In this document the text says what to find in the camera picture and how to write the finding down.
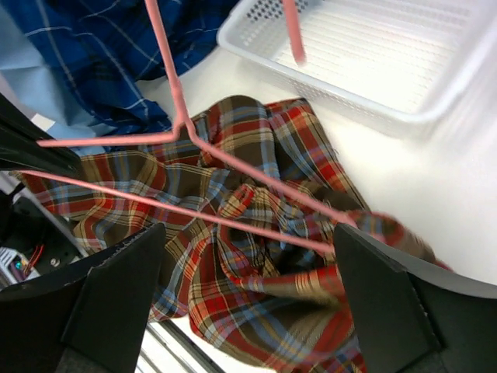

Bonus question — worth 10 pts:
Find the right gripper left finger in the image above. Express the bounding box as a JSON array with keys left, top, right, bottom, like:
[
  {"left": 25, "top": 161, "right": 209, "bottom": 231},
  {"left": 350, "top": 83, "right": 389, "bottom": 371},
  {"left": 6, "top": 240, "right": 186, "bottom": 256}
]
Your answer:
[{"left": 1, "top": 223, "right": 165, "bottom": 372}]

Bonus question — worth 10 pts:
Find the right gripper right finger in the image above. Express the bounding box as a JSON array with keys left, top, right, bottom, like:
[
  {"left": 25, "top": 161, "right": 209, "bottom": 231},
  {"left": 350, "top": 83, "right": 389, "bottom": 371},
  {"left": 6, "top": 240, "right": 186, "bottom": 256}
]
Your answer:
[{"left": 334, "top": 224, "right": 496, "bottom": 373}]

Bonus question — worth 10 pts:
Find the red brown plaid shirt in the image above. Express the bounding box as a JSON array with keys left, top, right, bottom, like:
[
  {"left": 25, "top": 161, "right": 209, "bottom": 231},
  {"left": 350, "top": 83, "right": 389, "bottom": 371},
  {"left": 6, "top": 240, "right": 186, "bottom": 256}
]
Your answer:
[{"left": 20, "top": 96, "right": 436, "bottom": 372}]

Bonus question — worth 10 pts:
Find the pink wire hanger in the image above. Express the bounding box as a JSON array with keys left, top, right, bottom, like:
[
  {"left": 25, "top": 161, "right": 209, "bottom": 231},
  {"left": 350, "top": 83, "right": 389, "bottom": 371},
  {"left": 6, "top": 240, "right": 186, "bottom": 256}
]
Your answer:
[{"left": 23, "top": 1, "right": 356, "bottom": 253}]

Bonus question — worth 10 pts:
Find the blue plaid shirt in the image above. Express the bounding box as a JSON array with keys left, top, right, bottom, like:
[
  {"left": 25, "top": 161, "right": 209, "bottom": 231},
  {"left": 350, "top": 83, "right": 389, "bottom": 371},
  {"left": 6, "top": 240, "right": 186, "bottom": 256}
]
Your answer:
[{"left": 7, "top": 0, "right": 242, "bottom": 137}]

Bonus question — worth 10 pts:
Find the light blue shirt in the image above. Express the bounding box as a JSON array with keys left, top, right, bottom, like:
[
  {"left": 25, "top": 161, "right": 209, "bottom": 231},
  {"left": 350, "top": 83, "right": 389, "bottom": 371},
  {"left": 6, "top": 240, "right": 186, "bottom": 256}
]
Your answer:
[{"left": 1, "top": 9, "right": 113, "bottom": 139}]

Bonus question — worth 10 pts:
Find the white plastic basket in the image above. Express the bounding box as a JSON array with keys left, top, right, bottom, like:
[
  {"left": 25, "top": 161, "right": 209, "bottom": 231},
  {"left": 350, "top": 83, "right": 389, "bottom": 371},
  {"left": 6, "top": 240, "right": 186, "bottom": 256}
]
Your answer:
[{"left": 217, "top": 0, "right": 496, "bottom": 138}]

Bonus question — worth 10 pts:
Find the aluminium front rail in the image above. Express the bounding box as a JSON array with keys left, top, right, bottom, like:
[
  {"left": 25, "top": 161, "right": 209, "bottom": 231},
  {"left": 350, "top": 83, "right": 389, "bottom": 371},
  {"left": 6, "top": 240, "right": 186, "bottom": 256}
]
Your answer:
[{"left": 135, "top": 321, "right": 224, "bottom": 373}]

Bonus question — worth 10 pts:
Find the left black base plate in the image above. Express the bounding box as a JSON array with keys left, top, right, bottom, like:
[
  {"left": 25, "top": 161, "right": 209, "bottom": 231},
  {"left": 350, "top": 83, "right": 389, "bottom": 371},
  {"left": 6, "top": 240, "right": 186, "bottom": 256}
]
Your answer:
[{"left": 1, "top": 171, "right": 88, "bottom": 289}]

